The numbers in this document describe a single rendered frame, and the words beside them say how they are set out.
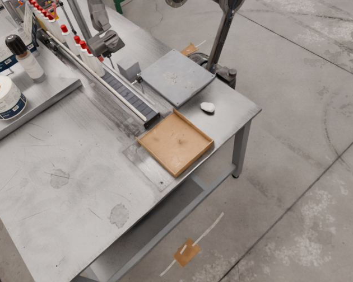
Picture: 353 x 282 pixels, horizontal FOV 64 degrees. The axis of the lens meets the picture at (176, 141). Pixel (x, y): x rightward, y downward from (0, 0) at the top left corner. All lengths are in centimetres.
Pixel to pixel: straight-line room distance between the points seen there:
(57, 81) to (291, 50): 226
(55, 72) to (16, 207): 84
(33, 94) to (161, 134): 82
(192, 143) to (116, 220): 51
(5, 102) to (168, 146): 90
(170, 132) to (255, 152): 106
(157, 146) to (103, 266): 88
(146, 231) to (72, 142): 75
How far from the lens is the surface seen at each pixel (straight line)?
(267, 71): 295
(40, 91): 188
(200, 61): 241
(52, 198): 150
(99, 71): 175
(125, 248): 194
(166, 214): 194
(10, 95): 177
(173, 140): 145
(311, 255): 218
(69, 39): 192
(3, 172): 172
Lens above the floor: 205
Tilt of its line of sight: 58 degrees down
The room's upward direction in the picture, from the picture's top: 12 degrees counter-clockwise
